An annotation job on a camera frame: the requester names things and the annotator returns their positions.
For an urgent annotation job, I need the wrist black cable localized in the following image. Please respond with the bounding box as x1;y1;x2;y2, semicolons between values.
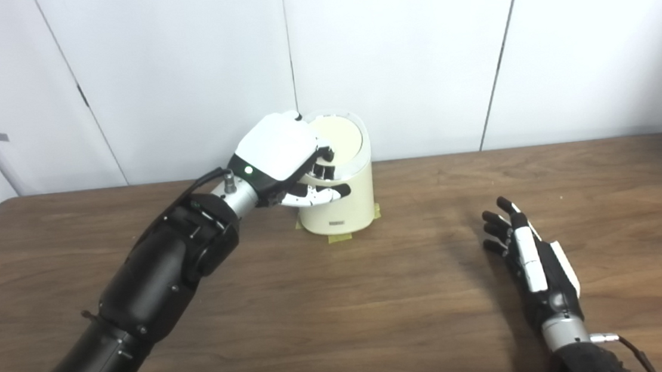
590;328;660;372
186;167;231;194

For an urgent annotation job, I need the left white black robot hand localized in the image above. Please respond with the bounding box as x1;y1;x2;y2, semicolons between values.
223;106;352;214

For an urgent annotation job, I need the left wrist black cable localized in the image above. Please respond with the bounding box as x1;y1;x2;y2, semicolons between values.
186;167;231;194

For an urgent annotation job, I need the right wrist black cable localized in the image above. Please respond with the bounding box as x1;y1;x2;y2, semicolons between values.
590;328;660;372

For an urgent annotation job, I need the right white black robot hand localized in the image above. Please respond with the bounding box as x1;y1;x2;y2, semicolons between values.
479;190;584;334

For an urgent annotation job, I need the cream-colored trash bin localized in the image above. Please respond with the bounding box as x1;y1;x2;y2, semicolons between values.
289;107;378;237

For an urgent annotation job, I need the round cream bin lid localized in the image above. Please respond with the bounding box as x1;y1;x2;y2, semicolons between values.
304;113;365;166

